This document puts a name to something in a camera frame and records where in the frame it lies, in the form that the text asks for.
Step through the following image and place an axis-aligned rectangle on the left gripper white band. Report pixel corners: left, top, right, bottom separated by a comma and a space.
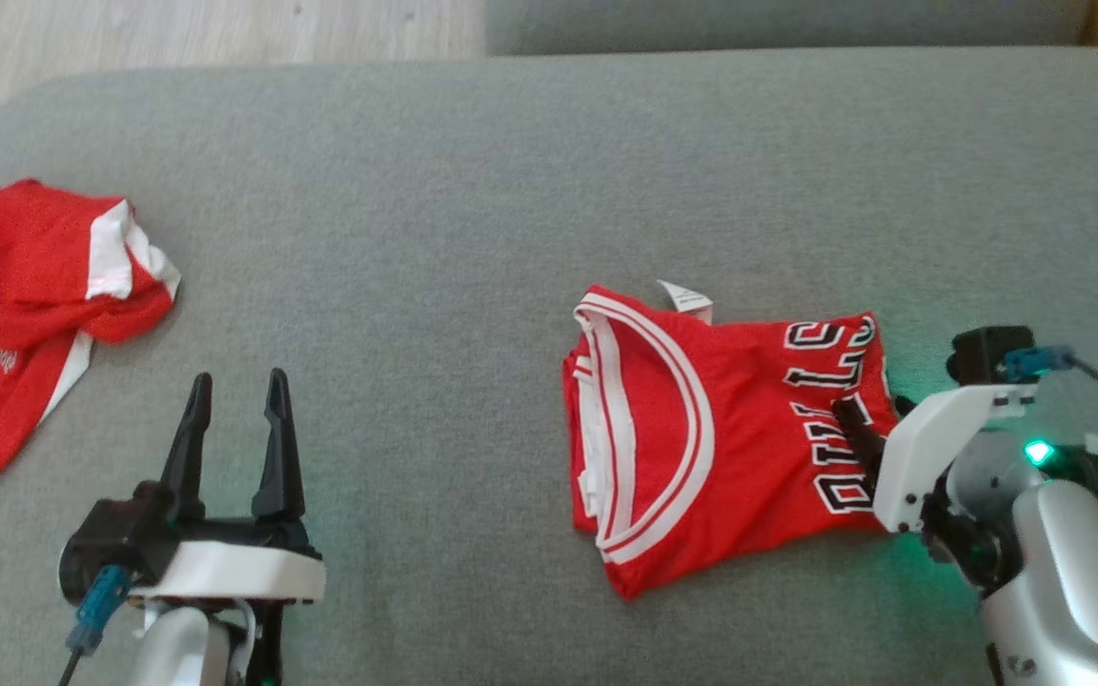
130, 368, 327, 606

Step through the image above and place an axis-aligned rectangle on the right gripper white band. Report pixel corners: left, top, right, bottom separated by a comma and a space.
832, 385, 1042, 535

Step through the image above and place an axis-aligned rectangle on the red basketball jersey white trim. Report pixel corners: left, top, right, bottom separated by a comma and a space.
563, 279, 901, 602

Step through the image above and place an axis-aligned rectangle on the red garment with number 23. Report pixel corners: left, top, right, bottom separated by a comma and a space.
0, 179, 182, 479

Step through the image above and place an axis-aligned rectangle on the right arm cable teal connector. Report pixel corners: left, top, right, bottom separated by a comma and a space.
1005, 345, 1098, 464

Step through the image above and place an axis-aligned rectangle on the arm cable teal connector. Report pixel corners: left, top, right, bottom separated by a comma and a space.
1005, 345, 1098, 464
57, 564, 136, 686

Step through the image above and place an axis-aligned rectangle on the left arm cable teal connector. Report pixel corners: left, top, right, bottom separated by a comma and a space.
57, 564, 136, 686

